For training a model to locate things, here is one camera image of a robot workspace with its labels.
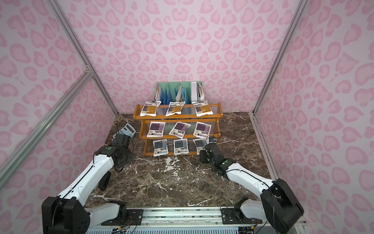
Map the white coffee bag face down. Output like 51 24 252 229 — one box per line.
139 101 161 117

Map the aluminium front rail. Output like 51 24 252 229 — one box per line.
85 205 278 234

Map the black stapler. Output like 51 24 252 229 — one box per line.
98 171 112 191

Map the yellow label coffee bag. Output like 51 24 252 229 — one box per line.
165 101 185 117
193 100 213 117

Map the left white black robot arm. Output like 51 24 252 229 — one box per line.
41 134 134 234

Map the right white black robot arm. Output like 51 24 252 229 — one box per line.
199 142 304 234

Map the blue-grey label coffee bag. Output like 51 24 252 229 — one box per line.
173 138 190 155
193 138 209 155

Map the blue-grey label coffee bag front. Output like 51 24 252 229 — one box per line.
173 138 190 155

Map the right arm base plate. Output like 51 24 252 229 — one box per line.
220 206 263 226

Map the green file organizer with folders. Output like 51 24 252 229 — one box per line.
152 81 205 105

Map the purple label coffee bag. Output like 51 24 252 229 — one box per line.
169 121 191 139
147 121 166 137
193 122 211 138

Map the light blue calculator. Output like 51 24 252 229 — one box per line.
113 123 136 139

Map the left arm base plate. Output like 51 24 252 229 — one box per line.
101 209 144 226

